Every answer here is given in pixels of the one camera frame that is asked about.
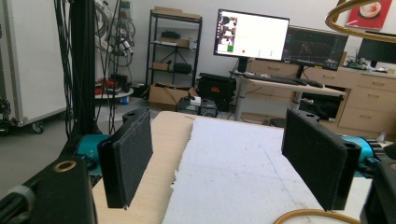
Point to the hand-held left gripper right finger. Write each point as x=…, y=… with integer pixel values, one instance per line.
x=314, y=155

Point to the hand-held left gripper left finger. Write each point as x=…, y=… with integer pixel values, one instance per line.
x=129, y=155

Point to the teal cylinder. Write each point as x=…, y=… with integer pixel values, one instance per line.
x=90, y=146
x=365, y=152

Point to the gold metal hoop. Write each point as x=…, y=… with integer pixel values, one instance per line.
x=311, y=213
x=334, y=26

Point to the round white table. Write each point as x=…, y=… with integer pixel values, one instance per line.
x=113, y=91

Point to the open cardboard box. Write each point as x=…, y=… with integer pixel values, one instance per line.
x=163, y=96

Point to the black computer mouse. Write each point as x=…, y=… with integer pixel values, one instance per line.
x=316, y=84

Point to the wooden desk with white legs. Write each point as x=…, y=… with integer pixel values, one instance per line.
x=280, y=87

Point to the white foam mat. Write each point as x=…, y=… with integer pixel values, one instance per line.
x=236, y=174

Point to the wooden drawer cabinet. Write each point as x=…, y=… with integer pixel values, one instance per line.
x=370, y=96

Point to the black electronic device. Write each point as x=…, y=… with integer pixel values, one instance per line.
x=199, y=107

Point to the black keyboard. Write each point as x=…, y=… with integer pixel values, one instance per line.
x=274, y=79

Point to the black metal stand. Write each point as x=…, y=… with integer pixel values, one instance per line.
x=82, y=62

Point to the monitor with dark screen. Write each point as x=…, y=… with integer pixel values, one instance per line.
x=314, y=46

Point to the black equipment case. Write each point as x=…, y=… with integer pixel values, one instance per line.
x=218, y=88

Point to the black metal shelf rack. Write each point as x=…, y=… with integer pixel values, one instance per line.
x=174, y=46

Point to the black switched-off monitor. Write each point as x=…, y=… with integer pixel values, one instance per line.
x=376, y=49

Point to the white wheeled cabinet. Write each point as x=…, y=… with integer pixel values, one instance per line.
x=37, y=62

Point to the monitor with white screen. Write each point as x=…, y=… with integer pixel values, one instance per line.
x=258, y=35

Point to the red poster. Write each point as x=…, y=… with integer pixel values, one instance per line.
x=369, y=14

